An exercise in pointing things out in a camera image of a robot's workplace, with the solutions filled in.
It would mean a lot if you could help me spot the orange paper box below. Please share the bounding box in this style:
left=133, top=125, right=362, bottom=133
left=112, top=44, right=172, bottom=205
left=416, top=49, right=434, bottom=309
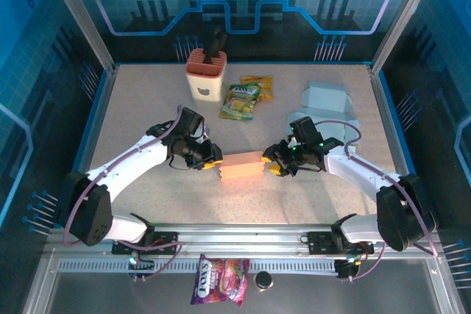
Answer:
left=217, top=151, right=265, bottom=182

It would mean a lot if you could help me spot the light blue paper box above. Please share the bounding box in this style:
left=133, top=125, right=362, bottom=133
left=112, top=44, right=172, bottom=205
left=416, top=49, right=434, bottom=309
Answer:
left=286, top=80, right=362, bottom=155

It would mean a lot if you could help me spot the green Fox's candy bag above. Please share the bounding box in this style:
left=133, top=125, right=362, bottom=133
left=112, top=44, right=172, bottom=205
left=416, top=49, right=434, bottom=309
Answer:
left=219, top=84, right=261, bottom=121

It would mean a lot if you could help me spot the yellow candy bag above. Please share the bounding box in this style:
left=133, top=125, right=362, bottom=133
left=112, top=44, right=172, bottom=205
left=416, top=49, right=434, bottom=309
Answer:
left=240, top=75, right=274, bottom=102

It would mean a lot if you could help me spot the cream knife block pink top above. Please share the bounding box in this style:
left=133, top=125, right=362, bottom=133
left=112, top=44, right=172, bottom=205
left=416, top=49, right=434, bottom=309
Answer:
left=185, top=48, right=228, bottom=111

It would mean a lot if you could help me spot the small black round cap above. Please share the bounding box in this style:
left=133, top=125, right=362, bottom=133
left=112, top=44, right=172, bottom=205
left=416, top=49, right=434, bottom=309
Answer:
left=254, top=271, right=274, bottom=292

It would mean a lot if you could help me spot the purple Fox's berries candy bag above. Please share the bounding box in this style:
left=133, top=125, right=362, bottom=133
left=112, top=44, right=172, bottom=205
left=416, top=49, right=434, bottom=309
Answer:
left=190, top=254, right=251, bottom=307

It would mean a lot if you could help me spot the small black controller board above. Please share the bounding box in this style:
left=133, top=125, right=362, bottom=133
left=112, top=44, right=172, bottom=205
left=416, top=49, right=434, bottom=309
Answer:
left=127, top=251, right=155, bottom=282
left=333, top=254, right=361, bottom=282

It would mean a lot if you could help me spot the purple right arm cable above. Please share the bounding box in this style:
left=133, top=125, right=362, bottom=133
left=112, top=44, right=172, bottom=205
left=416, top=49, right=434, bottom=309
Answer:
left=314, top=120, right=439, bottom=281

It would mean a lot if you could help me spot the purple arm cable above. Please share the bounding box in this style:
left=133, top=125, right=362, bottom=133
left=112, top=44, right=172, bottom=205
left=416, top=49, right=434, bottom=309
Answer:
left=314, top=120, right=439, bottom=281
left=63, top=105, right=184, bottom=280

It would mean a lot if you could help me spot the aluminium frame rail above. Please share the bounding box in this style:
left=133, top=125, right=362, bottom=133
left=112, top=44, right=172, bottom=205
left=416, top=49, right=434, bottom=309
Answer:
left=46, top=222, right=442, bottom=256

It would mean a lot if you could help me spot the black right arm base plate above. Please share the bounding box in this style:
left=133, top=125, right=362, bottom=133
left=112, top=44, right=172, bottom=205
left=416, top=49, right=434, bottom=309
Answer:
left=307, top=231, right=375, bottom=256

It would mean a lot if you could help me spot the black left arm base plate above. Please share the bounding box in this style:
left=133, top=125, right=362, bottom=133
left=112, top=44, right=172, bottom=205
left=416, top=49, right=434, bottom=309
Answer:
left=111, top=231, right=180, bottom=256

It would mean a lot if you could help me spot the slotted aluminium cable strip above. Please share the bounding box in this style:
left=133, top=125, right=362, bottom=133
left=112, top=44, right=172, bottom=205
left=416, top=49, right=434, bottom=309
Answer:
left=58, top=257, right=339, bottom=275

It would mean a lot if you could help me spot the black knife handle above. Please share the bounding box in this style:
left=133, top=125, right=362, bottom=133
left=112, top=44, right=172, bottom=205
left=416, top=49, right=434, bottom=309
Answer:
left=205, top=26, right=226, bottom=65

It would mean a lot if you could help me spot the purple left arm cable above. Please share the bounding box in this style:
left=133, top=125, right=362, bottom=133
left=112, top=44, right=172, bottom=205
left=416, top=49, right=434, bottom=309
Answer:
left=63, top=105, right=184, bottom=280

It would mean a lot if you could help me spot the aluminium frame post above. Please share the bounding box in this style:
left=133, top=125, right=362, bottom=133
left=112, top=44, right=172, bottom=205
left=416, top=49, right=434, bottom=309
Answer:
left=369, top=0, right=441, bottom=74
left=40, top=0, right=118, bottom=74

